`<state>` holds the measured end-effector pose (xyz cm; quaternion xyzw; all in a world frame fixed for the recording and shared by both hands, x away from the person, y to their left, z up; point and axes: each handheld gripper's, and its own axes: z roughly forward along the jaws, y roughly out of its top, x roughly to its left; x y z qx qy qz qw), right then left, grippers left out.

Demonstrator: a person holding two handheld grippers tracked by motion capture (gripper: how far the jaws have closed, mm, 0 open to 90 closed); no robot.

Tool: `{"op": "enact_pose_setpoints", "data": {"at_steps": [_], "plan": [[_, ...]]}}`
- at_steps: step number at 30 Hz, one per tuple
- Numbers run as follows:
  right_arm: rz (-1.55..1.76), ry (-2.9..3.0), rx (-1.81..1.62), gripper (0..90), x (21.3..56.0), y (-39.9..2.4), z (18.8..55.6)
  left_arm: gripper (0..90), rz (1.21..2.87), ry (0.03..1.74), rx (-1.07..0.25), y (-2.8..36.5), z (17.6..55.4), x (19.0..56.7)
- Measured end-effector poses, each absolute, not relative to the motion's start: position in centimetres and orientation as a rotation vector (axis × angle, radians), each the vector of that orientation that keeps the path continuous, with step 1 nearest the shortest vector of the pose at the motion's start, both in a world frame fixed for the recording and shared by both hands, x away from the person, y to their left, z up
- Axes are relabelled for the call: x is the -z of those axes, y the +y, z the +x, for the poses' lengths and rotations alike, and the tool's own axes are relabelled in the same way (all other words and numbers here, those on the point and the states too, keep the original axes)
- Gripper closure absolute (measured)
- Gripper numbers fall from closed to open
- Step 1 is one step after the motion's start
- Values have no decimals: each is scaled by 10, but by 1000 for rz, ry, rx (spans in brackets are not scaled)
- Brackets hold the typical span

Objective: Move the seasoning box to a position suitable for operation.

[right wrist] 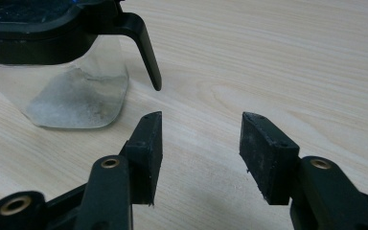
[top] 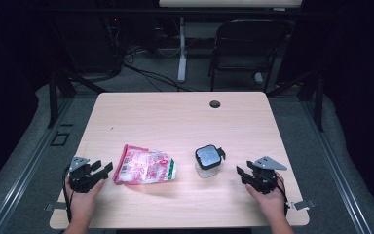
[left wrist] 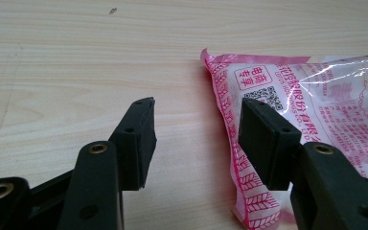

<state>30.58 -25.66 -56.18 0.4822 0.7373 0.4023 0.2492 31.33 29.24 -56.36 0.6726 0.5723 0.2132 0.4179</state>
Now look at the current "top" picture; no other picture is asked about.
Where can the dark equipment with red light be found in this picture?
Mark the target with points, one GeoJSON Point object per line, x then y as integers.
{"type": "Point", "coordinates": [113, 42]}

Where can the person's right hand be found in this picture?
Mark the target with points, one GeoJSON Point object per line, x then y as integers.
{"type": "Point", "coordinates": [272, 204]}

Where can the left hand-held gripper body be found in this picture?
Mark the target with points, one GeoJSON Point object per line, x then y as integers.
{"type": "Point", "coordinates": [81, 180]}

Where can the metal floor rail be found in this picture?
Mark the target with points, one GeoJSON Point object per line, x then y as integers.
{"type": "Point", "coordinates": [22, 175]}
{"type": "Point", "coordinates": [337, 175]}

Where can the clear jar with black lid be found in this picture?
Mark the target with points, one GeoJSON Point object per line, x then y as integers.
{"type": "Point", "coordinates": [208, 156]}

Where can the grey tape strip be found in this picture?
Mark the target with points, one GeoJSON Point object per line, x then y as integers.
{"type": "Point", "coordinates": [303, 204]}
{"type": "Point", "coordinates": [56, 206]}

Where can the white desk leg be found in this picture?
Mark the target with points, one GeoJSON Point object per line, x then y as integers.
{"type": "Point", "coordinates": [182, 61]}

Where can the black metal frame stand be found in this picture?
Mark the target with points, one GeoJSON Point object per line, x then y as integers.
{"type": "Point", "coordinates": [319, 104]}
{"type": "Point", "coordinates": [53, 97]}

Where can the person's left hand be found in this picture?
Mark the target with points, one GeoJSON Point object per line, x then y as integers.
{"type": "Point", "coordinates": [81, 204]}

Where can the black folding chair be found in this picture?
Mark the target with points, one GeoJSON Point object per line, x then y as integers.
{"type": "Point", "coordinates": [246, 42]}

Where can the pink and clear plastic bag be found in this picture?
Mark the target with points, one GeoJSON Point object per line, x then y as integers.
{"type": "Point", "coordinates": [142, 165]}

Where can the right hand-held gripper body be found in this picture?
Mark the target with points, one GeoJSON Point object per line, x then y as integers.
{"type": "Point", "coordinates": [263, 182]}

